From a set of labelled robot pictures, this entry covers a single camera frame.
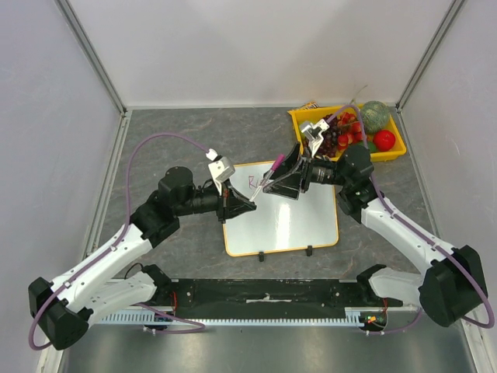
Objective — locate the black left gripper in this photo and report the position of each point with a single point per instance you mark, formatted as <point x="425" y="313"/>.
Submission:
<point x="224" y="203"/>

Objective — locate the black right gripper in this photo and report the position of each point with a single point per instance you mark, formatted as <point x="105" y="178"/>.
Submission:
<point x="304" y="176"/>

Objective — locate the white purple marker pen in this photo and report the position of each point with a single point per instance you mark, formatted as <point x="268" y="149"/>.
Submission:
<point x="276" y="164"/>

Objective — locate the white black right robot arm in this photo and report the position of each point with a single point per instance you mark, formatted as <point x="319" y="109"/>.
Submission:
<point x="450" y="282"/>

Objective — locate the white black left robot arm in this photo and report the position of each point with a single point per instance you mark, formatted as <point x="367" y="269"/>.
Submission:
<point x="65" y="307"/>

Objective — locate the dark purple grape bunch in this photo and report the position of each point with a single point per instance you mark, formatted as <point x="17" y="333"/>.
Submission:
<point x="325" y="145"/>

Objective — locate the yellow plastic fruit tray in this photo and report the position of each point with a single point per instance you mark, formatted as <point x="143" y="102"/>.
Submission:
<point x="315" y="114"/>

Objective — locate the yellow snack packet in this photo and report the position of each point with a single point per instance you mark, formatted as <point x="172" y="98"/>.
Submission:
<point x="309" y="106"/>

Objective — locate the green mango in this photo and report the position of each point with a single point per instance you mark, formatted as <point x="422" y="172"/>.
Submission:
<point x="372" y="147"/>

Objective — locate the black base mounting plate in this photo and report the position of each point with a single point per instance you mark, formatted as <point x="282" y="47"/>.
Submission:
<point x="266" y="298"/>

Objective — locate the red apple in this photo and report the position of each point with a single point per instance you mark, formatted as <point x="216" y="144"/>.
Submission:
<point x="384" y="140"/>

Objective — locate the green netted melon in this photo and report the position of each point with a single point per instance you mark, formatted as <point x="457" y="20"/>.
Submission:
<point x="375" y="116"/>

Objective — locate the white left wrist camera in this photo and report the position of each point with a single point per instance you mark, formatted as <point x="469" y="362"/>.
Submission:
<point x="220" y="167"/>

